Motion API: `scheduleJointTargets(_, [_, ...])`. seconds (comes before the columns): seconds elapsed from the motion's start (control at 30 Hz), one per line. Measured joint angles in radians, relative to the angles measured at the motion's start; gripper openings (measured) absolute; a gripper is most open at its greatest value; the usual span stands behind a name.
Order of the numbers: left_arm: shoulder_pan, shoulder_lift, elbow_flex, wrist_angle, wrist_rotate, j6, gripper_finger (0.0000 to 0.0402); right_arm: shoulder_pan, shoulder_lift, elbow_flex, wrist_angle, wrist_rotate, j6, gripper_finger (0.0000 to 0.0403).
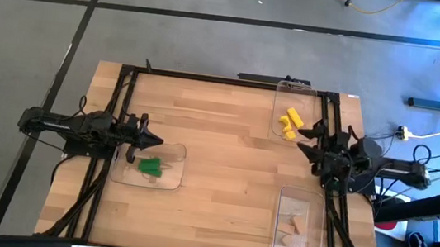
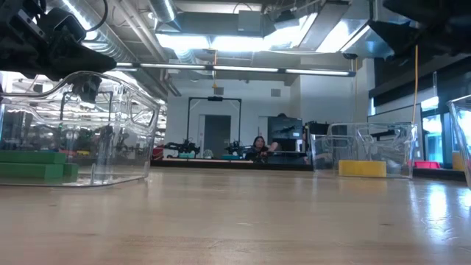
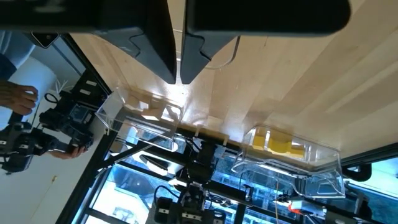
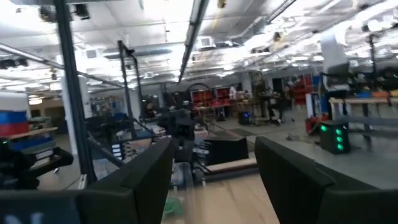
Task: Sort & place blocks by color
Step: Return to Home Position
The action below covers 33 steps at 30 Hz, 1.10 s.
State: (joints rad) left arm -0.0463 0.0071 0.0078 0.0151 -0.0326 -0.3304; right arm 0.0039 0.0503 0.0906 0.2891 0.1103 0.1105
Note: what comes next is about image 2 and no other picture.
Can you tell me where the person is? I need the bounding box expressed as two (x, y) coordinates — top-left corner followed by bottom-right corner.
(245, 135), (280, 163)

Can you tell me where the black background table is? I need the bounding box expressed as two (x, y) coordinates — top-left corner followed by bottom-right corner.
(150, 158), (314, 172)

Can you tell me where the rectangular metal ceiling duct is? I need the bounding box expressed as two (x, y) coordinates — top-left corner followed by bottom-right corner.
(316, 0), (397, 60)

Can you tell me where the yellow container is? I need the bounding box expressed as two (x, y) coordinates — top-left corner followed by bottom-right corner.
(452, 151), (467, 172)

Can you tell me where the grey door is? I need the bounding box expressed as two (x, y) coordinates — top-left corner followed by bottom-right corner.
(203, 114), (233, 160)

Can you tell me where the yellow arch block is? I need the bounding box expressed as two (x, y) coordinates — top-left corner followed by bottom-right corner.
(338, 159), (372, 178)

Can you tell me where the long linear ceiling light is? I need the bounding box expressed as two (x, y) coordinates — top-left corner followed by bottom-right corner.
(110, 61), (357, 78)

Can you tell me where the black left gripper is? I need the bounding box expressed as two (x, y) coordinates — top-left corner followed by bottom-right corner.
(7, 1), (117, 81)

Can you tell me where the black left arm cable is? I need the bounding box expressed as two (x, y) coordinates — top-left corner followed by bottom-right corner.
(88, 0), (110, 32)

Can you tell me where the clear plastic bin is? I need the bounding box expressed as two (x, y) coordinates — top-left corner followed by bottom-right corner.
(0, 70), (161, 188)
(308, 121), (419, 180)
(447, 94), (471, 188)

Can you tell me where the black background station frame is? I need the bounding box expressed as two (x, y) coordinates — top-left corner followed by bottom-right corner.
(186, 96), (243, 148)

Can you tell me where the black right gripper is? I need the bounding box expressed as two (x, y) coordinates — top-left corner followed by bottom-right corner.
(369, 0), (471, 57)

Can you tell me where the red bin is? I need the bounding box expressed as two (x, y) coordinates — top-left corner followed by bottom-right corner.
(412, 160), (442, 170)

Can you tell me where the green rectangular block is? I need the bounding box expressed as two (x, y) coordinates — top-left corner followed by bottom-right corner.
(62, 162), (79, 177)
(0, 163), (65, 180)
(0, 151), (66, 165)

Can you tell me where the yellow hanging cable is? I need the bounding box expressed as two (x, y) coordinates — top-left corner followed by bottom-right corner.
(411, 44), (420, 124)

